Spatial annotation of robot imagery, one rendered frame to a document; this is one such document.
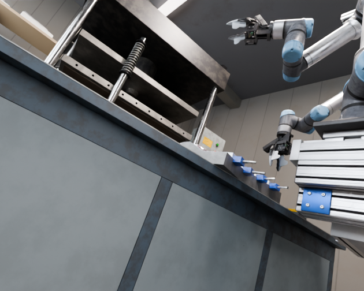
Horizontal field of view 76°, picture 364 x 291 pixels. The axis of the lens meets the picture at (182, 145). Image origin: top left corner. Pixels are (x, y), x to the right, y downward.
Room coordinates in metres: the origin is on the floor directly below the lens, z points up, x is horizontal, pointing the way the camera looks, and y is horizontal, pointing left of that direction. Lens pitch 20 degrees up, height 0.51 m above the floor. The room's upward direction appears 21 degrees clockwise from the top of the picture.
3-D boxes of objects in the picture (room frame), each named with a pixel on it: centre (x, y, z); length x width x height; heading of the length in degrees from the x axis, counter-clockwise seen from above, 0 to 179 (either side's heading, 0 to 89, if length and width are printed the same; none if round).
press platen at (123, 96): (1.89, 0.60, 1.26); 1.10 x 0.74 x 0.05; 118
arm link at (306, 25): (0.70, -0.28, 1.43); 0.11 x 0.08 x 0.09; 62
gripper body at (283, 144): (1.15, -0.53, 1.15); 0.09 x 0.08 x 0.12; 29
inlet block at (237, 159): (0.88, -0.25, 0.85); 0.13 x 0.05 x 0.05; 46
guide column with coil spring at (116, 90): (1.46, 0.57, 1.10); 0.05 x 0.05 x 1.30
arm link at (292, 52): (0.72, -0.29, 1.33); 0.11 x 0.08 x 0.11; 152
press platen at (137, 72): (1.90, 0.61, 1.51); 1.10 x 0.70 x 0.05; 118
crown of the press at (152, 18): (1.84, 0.58, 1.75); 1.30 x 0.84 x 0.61; 118
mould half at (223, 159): (1.11, -0.09, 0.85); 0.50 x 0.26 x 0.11; 46
